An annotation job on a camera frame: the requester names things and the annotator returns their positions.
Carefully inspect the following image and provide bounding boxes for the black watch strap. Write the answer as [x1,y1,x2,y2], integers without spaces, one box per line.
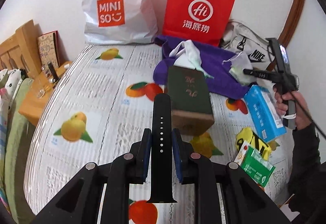
[147,93,178,204]

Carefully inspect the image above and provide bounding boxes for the right forearm dark sleeve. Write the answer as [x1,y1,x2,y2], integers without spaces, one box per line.
[288,124,325,223]

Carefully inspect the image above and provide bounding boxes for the right hand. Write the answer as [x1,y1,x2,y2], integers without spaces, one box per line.
[273,84,312,130]

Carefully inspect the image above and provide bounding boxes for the blue tissue pack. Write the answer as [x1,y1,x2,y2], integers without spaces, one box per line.
[244,85,286,143]

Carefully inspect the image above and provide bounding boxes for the green snack packet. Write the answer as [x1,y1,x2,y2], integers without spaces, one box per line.
[234,141,275,187]

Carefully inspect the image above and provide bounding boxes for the yellow black pouch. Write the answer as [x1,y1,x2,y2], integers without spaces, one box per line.
[235,127,272,161]

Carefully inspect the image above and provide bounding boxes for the grey Nike bag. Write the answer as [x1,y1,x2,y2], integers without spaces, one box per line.
[220,20,274,70]

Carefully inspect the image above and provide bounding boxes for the colourful striped bedding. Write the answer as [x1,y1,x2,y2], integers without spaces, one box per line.
[1,78,35,223]

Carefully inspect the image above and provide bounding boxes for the fruit print tablecloth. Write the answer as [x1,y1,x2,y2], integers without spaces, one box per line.
[23,44,293,224]

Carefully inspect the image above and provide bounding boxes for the green gold tin box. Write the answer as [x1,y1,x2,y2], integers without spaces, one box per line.
[166,65,214,136]

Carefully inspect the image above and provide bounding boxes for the purple towel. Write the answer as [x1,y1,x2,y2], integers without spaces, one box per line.
[153,34,250,100]

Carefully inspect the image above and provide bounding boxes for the red paper bag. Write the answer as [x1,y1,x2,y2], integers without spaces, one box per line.
[162,0,235,46]

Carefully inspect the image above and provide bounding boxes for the wooden nightstand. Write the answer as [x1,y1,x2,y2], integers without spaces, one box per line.
[18,61,73,126]

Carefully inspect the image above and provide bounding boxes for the white spotted plush toy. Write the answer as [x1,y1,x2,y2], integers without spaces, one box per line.
[1,69,23,114]

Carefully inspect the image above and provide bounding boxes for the brown patterned book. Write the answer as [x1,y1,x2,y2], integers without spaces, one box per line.
[37,31,60,69]

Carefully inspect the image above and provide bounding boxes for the white Miniso plastic bag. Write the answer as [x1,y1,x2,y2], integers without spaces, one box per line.
[82,0,157,45]

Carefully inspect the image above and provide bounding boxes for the brown wooden door frame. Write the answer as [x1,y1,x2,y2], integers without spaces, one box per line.
[266,0,307,72]

